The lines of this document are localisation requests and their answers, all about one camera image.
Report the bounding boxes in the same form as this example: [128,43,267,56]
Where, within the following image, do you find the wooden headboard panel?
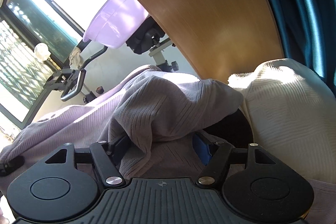
[138,0,284,81]

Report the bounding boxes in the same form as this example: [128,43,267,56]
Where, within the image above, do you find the cream textured knit cloth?
[228,59,335,184]

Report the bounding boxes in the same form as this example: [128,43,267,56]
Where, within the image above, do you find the white round globe lamp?
[34,43,51,61]

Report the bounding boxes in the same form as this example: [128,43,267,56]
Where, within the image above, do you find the black exercise bike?
[43,16,179,104]

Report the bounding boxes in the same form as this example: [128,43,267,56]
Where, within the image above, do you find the window with dark frame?
[1,0,106,129]

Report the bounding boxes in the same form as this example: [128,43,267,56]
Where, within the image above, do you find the lilac plastic basin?
[82,0,149,49]

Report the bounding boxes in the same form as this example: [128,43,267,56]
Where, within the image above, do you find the teal satin curtain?
[268,0,335,92]

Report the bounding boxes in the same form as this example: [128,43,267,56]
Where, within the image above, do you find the lavender ribbed fleece garment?
[0,64,336,222]

